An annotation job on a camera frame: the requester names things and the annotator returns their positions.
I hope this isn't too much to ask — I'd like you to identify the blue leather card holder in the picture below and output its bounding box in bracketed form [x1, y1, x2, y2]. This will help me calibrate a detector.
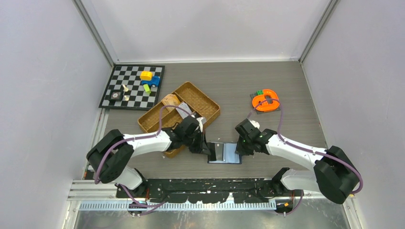
[207, 143, 242, 165]

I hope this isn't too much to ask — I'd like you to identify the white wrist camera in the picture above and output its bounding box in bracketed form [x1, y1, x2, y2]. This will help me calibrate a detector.
[196, 117, 206, 132]
[249, 120, 260, 129]

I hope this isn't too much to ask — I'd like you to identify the black mounting rail base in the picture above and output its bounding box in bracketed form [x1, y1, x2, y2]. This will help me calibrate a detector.
[116, 178, 302, 204]

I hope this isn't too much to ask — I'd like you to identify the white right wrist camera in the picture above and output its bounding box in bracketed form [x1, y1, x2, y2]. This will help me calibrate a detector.
[249, 120, 260, 129]

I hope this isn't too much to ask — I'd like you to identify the green toy block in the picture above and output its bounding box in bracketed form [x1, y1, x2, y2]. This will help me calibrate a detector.
[143, 84, 151, 94]

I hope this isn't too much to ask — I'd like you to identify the grey base plate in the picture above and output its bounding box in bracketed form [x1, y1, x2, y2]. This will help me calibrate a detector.
[250, 92, 282, 115]

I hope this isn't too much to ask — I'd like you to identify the blue toy car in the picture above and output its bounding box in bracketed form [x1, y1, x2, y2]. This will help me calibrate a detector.
[140, 76, 160, 87]

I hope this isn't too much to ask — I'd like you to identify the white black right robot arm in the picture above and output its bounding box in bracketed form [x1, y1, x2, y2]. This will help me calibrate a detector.
[235, 119, 361, 204]

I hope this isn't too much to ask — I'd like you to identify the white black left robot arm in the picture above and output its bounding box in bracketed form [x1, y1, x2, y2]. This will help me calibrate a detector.
[86, 115, 206, 198]

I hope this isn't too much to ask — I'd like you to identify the black white checkerboard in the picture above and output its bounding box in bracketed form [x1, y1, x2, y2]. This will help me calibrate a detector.
[99, 64, 165, 111]

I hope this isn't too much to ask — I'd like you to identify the silver credit card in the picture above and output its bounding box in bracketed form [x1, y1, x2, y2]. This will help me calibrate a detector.
[176, 102, 192, 119]

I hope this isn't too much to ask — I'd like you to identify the woven divided basket tray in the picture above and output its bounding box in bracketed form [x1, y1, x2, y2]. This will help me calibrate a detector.
[137, 81, 222, 159]

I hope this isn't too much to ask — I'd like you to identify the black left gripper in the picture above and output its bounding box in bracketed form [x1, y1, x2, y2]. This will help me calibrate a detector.
[183, 129, 210, 155]

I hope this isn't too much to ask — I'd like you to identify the yellow toy block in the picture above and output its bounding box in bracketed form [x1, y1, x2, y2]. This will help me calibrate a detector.
[140, 71, 154, 81]

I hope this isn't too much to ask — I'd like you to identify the metal chess pawn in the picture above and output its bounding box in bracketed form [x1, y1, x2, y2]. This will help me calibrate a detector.
[122, 84, 129, 92]

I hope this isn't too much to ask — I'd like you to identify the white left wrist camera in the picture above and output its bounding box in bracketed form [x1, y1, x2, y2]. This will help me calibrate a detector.
[196, 117, 206, 132]

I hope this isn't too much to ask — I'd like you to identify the black square chess piece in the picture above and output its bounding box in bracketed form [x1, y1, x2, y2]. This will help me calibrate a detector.
[108, 90, 124, 101]

